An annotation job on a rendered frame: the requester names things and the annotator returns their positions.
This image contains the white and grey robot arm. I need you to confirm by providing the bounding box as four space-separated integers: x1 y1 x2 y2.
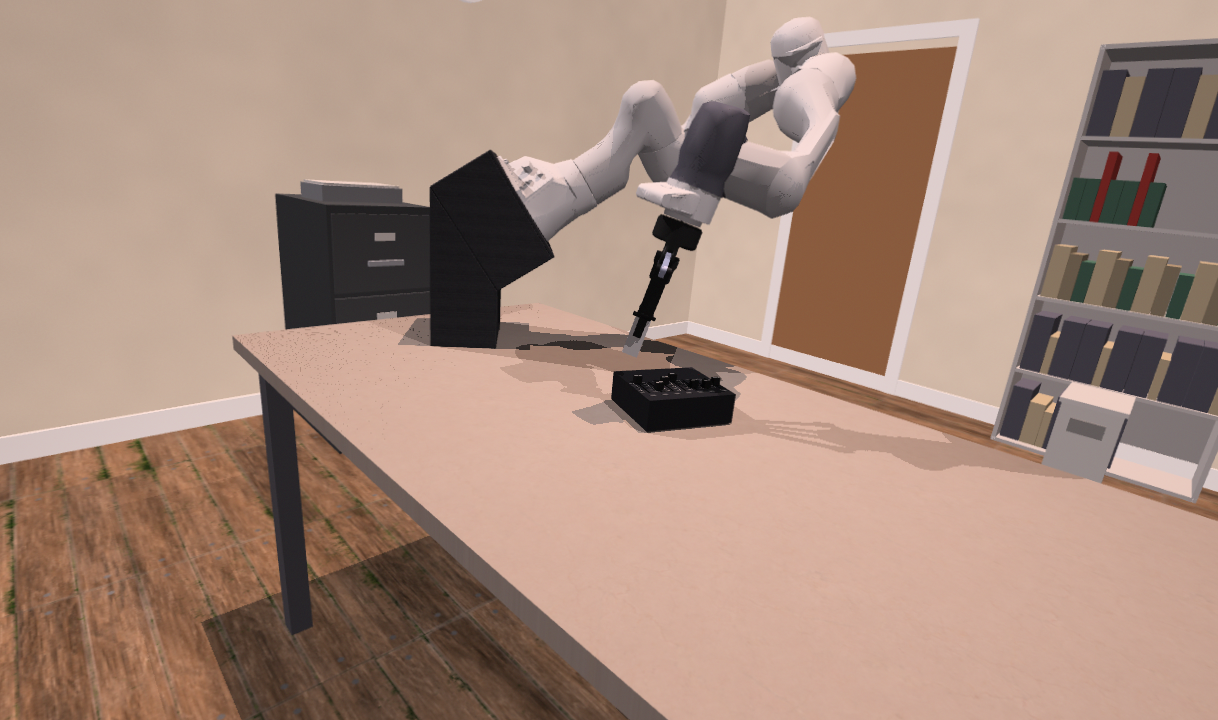
498 17 856 242

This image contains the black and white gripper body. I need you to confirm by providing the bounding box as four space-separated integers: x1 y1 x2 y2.
652 214 702 268

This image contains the black lighting desk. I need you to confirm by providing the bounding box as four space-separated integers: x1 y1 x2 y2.
611 367 736 432

